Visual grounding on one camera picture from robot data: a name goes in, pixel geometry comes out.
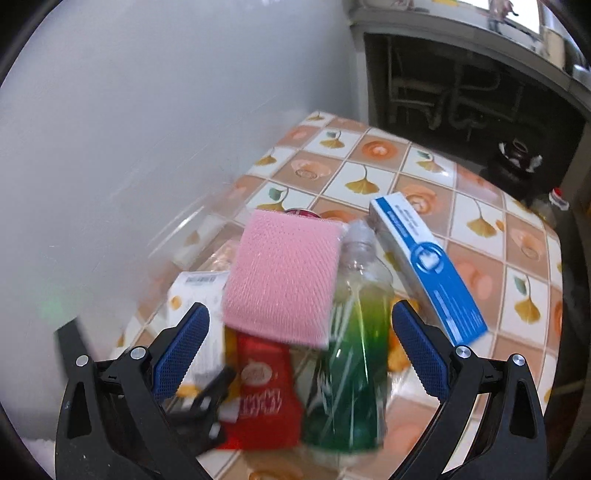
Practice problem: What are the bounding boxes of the cooking oil bottle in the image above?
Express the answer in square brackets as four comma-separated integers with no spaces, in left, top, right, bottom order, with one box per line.
[531,187,570,228]

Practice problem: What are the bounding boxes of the red snack packet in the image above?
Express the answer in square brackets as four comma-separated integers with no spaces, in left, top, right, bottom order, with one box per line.
[224,330,306,452]

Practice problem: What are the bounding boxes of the pink mesh sponge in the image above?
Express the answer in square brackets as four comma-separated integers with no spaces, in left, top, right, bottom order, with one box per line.
[222,210,345,350]

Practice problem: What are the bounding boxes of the concrete kitchen counter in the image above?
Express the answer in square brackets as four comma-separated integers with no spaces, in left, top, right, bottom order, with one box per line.
[348,0,591,121]

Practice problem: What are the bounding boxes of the grey drain pipes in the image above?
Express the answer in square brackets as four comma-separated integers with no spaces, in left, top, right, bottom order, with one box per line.
[387,36,528,136]

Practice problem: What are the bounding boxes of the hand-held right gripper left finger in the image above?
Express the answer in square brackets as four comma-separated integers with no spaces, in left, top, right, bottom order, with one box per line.
[55,302,211,480]

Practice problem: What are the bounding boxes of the green liquid plastic bottle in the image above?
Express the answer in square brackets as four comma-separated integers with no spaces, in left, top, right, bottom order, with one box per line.
[302,220,396,463]

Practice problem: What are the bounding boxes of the ginkgo print tablecloth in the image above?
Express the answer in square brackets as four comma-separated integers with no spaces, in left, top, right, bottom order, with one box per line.
[115,110,562,480]

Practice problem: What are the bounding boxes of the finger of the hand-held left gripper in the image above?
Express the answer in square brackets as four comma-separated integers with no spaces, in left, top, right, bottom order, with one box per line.
[178,367,237,446]
[54,318,90,370]

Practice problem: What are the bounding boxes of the dark brown ceramic jar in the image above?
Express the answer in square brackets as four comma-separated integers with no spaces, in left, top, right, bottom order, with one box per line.
[480,140,544,200]

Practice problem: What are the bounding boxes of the orange peel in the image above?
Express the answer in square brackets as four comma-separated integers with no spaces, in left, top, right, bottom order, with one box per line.
[387,330,409,372]

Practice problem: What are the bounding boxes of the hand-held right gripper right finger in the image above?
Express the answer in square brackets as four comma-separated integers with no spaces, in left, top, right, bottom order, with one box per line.
[392,300,548,480]

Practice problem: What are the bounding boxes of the white carton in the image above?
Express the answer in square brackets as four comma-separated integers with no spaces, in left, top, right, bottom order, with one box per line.
[165,271,232,385]

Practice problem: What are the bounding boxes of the blue white cardboard box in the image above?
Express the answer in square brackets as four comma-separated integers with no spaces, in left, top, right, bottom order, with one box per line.
[368,194,489,345]

